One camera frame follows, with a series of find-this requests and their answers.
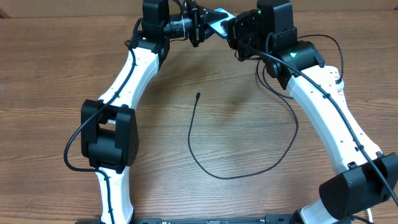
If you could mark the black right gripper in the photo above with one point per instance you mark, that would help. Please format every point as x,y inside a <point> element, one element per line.
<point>235,32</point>

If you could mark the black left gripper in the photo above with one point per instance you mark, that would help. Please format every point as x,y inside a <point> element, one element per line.
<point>203,15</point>

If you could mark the blue Galaxy smartphone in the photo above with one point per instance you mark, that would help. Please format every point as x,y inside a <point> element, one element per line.
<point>220,26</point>

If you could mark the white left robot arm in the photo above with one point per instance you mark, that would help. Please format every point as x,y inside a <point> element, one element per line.
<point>109,135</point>

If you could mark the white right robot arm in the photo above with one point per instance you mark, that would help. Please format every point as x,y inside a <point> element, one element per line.
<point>364,176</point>

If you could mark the white charger adapter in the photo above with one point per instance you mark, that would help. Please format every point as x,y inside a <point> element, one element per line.
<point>338,83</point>

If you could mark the white power strip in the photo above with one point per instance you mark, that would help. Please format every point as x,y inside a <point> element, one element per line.
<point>331,82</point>

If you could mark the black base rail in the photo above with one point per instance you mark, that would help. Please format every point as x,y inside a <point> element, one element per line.
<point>268,219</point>

